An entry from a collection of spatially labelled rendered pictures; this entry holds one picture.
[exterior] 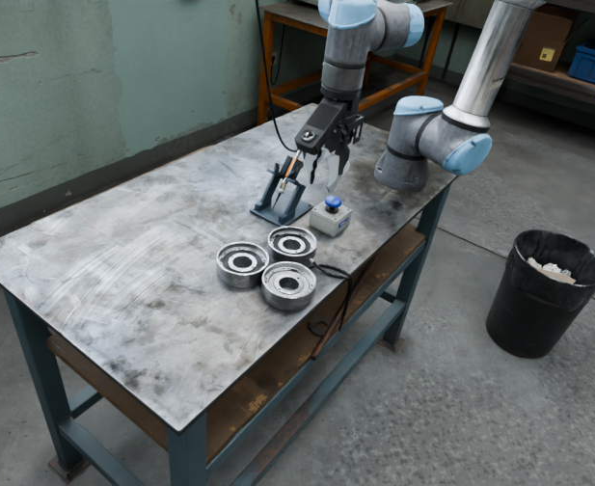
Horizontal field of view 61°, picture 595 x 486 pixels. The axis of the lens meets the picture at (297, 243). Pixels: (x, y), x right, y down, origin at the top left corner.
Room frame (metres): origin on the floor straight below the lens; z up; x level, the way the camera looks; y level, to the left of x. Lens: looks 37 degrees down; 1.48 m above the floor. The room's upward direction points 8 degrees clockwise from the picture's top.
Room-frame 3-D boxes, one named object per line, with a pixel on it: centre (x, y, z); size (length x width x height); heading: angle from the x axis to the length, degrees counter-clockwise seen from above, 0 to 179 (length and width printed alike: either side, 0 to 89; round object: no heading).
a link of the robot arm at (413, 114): (1.27, -0.27, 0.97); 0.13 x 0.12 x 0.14; 40
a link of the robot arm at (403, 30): (0.99, -0.11, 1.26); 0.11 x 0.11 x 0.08; 40
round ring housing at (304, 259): (0.86, 0.01, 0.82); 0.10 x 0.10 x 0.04
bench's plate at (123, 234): (1.08, 0.07, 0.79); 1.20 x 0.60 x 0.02; 148
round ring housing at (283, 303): (0.73, 0.00, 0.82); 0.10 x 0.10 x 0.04
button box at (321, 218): (1.00, -0.07, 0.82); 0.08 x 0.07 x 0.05; 148
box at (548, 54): (4.08, -1.61, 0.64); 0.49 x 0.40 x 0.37; 63
